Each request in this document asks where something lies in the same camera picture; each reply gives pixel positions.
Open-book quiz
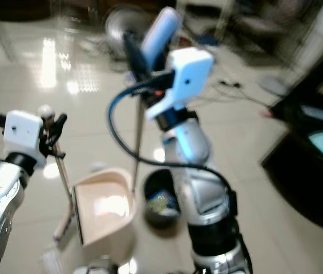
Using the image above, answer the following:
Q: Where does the black round waste bin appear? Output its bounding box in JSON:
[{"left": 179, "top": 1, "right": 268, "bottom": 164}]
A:
[{"left": 143, "top": 169, "right": 185, "bottom": 224}]

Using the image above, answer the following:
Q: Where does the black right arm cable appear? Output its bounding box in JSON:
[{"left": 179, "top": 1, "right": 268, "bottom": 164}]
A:
[{"left": 107, "top": 80, "right": 239, "bottom": 217}]

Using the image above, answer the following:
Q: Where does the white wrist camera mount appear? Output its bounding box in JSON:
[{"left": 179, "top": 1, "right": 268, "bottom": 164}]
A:
[
  {"left": 4, "top": 110, "right": 45, "bottom": 163},
  {"left": 145, "top": 47, "right": 214, "bottom": 121}
]

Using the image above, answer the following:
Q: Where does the broom with pale blue grip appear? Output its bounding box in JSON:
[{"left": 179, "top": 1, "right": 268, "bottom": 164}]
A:
[{"left": 131, "top": 6, "right": 183, "bottom": 192}]

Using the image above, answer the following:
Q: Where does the grey floor fan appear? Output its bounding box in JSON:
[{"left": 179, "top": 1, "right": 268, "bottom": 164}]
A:
[{"left": 105, "top": 4, "right": 148, "bottom": 59}]

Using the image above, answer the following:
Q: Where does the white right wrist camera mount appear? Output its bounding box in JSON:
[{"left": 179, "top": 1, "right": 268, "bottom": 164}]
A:
[{"left": 145, "top": 47, "right": 214, "bottom": 121}]

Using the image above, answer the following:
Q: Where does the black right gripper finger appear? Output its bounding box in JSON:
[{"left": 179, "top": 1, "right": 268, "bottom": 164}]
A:
[{"left": 122, "top": 30, "right": 154, "bottom": 86}]

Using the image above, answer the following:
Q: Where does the beige long-handled dustpan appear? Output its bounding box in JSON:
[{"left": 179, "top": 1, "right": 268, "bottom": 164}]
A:
[{"left": 39, "top": 104, "right": 139, "bottom": 264}]

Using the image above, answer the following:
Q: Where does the colourful wrapper rubbish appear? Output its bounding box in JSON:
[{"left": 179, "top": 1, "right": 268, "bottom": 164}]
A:
[{"left": 150, "top": 190, "right": 180, "bottom": 217}]

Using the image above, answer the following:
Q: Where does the dark wooden cabinet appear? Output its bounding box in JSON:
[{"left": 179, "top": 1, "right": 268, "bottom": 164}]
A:
[{"left": 260, "top": 56, "right": 323, "bottom": 233}]

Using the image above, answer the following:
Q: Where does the white round floor stand base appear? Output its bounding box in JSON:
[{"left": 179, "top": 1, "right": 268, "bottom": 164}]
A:
[{"left": 260, "top": 76, "right": 292, "bottom": 98}]

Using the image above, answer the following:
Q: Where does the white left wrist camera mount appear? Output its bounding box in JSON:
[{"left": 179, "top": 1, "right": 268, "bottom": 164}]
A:
[{"left": 4, "top": 110, "right": 45, "bottom": 163}]

